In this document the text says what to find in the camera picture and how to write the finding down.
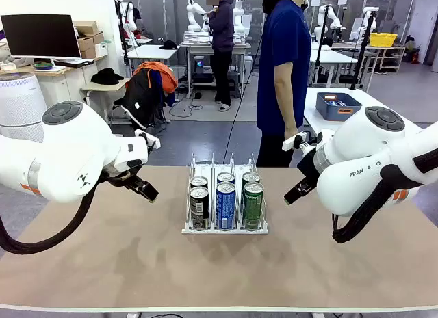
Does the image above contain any black computer monitor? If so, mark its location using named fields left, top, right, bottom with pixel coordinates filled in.
left=0, top=13, right=83, bottom=68

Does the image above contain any white side table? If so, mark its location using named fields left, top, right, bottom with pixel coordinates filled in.
left=302, top=87, right=427, bottom=137

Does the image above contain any black stand pole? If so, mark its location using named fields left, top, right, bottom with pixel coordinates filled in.
left=313, top=5, right=330, bottom=88

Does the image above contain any black hat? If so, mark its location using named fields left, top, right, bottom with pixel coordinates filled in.
left=90, top=68, right=125, bottom=85

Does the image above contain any black jacket on chair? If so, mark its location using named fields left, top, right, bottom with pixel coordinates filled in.
left=112, top=67, right=168, bottom=131

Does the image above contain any white background table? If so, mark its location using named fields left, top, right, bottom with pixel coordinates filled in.
left=125, top=44, right=181, bottom=78
left=309, top=49, right=359, bottom=88

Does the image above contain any person's right forearm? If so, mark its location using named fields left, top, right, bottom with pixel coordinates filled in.
left=273, top=61, right=299, bottom=129

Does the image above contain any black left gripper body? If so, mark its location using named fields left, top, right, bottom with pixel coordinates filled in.
left=101, top=159, right=145, bottom=189

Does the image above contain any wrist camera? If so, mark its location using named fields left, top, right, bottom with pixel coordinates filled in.
left=282, top=133, right=307, bottom=152
left=134, top=129, right=162, bottom=150

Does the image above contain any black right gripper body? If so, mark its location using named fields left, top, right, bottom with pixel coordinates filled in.
left=297, top=150, right=321, bottom=188

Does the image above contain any blue-grey plastic bin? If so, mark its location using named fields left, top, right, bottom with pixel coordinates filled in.
left=315, top=91, right=363, bottom=122

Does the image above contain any black beverage can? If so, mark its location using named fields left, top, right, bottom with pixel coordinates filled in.
left=190, top=176, right=209, bottom=191
left=189, top=186, right=210, bottom=230

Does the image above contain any white wire can dispenser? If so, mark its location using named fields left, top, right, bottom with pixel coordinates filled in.
left=180, top=153, right=270, bottom=235

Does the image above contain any person in navy t-shirt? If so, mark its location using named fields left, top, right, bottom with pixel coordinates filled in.
left=255, top=0, right=322, bottom=168

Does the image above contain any white air purifier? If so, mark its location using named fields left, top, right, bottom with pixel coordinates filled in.
left=0, top=70, right=48, bottom=138

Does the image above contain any person in purple hoodie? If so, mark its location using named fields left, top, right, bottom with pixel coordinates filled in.
left=205, top=0, right=236, bottom=113

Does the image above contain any black computer tower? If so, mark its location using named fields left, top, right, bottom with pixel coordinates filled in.
left=191, top=56, right=215, bottom=83

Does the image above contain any yellow plastic crate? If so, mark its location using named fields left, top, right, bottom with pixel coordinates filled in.
left=369, top=32, right=398, bottom=47

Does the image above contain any black tripod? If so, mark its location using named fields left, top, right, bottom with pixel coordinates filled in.
left=349, top=8, right=377, bottom=92

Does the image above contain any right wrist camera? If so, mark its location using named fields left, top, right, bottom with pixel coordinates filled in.
left=282, top=133, right=307, bottom=152

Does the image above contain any white monitor desk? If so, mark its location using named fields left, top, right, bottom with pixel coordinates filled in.
left=0, top=54, right=105, bottom=110

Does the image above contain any metal frame desk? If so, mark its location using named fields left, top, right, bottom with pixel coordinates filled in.
left=179, top=40, right=253, bottom=100

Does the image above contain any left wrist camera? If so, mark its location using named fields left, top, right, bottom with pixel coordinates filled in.
left=134, top=129, right=162, bottom=150

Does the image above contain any wooden shelf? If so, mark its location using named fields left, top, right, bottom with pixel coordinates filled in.
left=365, top=45, right=407, bottom=72

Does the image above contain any small wooden side table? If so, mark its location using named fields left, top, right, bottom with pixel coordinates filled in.
left=80, top=77, right=133, bottom=127

